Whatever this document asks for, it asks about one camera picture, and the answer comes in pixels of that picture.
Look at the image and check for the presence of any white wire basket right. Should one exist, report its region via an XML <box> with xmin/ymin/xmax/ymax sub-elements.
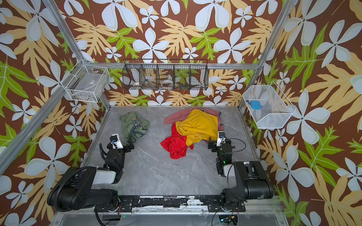
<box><xmin>243</xmin><ymin>85</ymin><xmax>296</xmax><ymax>130</ymax></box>

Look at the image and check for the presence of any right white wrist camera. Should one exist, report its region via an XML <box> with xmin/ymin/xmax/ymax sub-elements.
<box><xmin>216</xmin><ymin>131</ymin><xmax>226</xmax><ymax>147</ymax></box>

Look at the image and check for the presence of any blue object in basket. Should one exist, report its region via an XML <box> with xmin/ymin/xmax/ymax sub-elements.
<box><xmin>249</xmin><ymin>100</ymin><xmax>262</xmax><ymax>110</ymax></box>

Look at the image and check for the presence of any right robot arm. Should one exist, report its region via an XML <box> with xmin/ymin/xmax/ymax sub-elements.
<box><xmin>208</xmin><ymin>137</ymin><xmax>274</xmax><ymax>211</ymax></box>

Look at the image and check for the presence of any white wire basket left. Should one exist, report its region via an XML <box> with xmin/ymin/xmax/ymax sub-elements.
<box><xmin>62</xmin><ymin>60</ymin><xmax>110</xmax><ymax>103</ymax></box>

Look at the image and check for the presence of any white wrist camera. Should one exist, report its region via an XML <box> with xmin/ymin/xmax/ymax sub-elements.
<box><xmin>216</xmin><ymin>131</ymin><xmax>226</xmax><ymax>147</ymax></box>
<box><xmin>110</xmin><ymin>133</ymin><xmax>123</xmax><ymax>149</ymax></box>

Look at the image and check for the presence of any dusty pink cloth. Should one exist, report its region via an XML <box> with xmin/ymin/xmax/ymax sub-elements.
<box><xmin>164</xmin><ymin>107</ymin><xmax>224</xmax><ymax>131</ymax></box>

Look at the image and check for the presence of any black wire basket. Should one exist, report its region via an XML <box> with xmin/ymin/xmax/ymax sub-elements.
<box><xmin>121</xmin><ymin>58</ymin><xmax>209</xmax><ymax>90</ymax></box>

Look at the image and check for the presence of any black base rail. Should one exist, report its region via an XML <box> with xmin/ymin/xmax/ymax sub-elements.
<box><xmin>97</xmin><ymin>195</ymin><xmax>246</xmax><ymax>213</ymax></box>

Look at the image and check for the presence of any yellow cloth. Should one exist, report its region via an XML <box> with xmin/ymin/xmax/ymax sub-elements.
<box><xmin>175</xmin><ymin>109</ymin><xmax>219</xmax><ymax>146</ymax></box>

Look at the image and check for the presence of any white bowl in basket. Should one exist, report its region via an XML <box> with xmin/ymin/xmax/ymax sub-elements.
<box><xmin>161</xmin><ymin>79</ymin><xmax>173</xmax><ymax>87</ymax></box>

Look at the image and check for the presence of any white wire basket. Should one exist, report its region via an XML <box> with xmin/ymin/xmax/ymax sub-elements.
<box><xmin>243</xmin><ymin>85</ymin><xmax>296</xmax><ymax>130</ymax></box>
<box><xmin>62</xmin><ymin>60</ymin><xmax>110</xmax><ymax>103</ymax></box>

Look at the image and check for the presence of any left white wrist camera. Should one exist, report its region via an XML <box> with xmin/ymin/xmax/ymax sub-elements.
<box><xmin>110</xmin><ymin>133</ymin><xmax>123</xmax><ymax>149</ymax></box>

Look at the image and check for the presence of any olive green cloth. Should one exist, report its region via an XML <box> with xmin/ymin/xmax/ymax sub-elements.
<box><xmin>120</xmin><ymin>112</ymin><xmax>150</xmax><ymax>143</ymax></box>

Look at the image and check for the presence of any red cloth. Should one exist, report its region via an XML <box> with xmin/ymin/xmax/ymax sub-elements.
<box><xmin>160</xmin><ymin>123</ymin><xmax>194</xmax><ymax>160</ymax></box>

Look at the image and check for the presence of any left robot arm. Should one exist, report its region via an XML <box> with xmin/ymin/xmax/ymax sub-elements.
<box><xmin>47</xmin><ymin>142</ymin><xmax>134</xmax><ymax>212</ymax></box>

